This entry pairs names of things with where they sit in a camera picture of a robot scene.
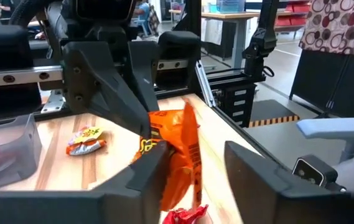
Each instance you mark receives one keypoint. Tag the grey office chair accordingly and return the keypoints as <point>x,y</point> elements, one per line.
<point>335,127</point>

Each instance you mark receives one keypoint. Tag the black mat hazard striped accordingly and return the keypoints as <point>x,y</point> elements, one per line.
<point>270,109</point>

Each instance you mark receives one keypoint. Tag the black depth camera box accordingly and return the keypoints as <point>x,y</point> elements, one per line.
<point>313,171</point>

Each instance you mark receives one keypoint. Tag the person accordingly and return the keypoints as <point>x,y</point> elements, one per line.
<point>142,7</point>

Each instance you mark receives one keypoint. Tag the black partition panel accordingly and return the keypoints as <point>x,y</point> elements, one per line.
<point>319,81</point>

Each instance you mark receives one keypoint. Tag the silver corner bracket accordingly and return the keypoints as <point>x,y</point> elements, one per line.
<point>53,102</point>

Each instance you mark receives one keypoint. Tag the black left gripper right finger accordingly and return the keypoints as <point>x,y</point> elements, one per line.
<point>273,205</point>

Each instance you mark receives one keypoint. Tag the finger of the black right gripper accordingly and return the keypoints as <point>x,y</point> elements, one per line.
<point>95,81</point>
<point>142,68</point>

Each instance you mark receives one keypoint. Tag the orange Reese's packet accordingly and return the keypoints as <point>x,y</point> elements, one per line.
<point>179,149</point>

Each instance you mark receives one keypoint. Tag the red KitKat packet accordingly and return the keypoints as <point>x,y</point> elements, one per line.
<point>183,216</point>

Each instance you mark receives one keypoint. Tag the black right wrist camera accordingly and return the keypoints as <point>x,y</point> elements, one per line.
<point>105,9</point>

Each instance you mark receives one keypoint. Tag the translucent grey plastic bin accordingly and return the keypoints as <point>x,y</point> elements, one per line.
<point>24,146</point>

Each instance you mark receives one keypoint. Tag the black control box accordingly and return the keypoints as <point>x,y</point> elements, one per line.
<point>223,93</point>

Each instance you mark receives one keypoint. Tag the silver aluminium profile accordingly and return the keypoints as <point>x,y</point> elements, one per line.
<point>204,85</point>

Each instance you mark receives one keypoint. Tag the blue plastic crate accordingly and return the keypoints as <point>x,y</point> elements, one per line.
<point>229,5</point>

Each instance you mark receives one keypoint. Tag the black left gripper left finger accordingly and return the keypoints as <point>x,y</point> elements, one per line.
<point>117,205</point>

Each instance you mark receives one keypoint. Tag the red storage bins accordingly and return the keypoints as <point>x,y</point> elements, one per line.
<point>291,20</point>

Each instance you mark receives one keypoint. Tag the wooden top desk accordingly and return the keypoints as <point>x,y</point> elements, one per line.
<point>229,15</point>

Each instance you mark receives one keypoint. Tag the circle patterned cloth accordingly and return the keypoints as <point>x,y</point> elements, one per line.
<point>335,25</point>

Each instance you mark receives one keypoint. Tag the yellow Sour Patch packet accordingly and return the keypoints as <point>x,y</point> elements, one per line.
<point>85,146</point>

